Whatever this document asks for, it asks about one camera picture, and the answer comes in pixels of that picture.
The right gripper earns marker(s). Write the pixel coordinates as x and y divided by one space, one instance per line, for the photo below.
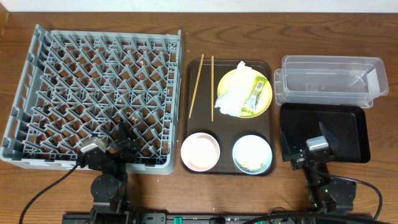
333 140

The yellow plate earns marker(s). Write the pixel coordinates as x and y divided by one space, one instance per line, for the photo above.
264 101

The wooden chopstick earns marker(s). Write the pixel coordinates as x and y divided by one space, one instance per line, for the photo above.
196 85

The light blue bowl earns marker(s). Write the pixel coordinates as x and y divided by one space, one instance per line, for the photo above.
252 154

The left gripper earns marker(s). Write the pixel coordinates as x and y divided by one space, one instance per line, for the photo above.
109 154

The green snack wrapper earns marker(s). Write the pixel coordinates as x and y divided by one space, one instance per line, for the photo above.
250 104

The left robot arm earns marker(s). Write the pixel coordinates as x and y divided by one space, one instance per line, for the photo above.
110 189

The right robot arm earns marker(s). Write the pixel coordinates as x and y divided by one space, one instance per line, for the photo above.
328 194

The dark brown serving tray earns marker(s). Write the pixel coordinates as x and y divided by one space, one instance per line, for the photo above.
225 129

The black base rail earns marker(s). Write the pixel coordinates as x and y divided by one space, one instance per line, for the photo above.
162 218

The pink bowl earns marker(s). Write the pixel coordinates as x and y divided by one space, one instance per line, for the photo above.
200 152

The grey plastic dish rack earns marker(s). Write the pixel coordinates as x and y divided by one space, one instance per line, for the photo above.
76 85

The black waste tray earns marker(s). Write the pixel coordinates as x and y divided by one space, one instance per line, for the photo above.
300 122

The clear plastic bin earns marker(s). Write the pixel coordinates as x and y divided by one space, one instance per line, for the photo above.
330 80

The white napkin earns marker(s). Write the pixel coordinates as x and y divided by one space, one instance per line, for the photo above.
231 102

